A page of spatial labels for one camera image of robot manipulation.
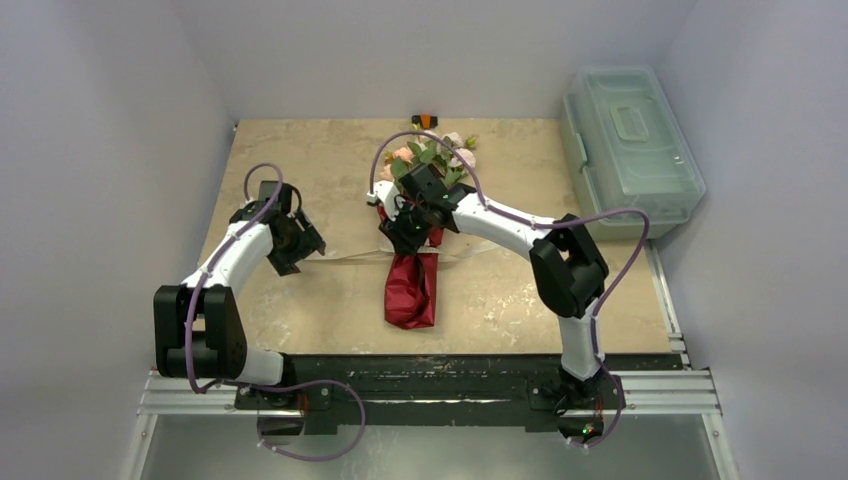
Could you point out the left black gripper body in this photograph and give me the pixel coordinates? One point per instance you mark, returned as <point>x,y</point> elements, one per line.
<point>301,242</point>

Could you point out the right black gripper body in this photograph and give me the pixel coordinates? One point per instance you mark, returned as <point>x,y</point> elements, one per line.
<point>407,232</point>

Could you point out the peach flower stem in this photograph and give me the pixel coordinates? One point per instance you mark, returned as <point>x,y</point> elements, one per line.
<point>397,164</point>

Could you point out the dark red wrapping paper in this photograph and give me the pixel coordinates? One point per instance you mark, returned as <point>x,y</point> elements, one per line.
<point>410,292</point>

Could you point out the pale pink flower stem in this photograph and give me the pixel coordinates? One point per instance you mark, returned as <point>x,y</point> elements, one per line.
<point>458,158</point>

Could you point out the white flower stem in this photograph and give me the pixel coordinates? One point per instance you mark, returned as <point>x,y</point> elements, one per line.
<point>424,148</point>

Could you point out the cream ribbon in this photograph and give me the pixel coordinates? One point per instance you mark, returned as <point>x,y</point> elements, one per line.
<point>384,253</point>

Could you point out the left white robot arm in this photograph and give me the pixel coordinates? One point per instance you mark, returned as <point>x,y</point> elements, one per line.
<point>198,328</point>

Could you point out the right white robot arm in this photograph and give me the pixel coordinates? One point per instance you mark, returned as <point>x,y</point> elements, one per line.
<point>568,268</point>

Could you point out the orange black small clip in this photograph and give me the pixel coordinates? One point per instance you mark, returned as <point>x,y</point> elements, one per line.
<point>424,121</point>

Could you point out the clear plastic storage box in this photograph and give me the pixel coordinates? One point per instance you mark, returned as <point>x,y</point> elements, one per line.
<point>625,151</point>

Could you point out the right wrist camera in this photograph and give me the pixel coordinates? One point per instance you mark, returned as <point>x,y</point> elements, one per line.
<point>383,193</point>

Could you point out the aluminium rail frame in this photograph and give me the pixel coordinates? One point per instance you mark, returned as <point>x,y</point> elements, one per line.
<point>454,390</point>

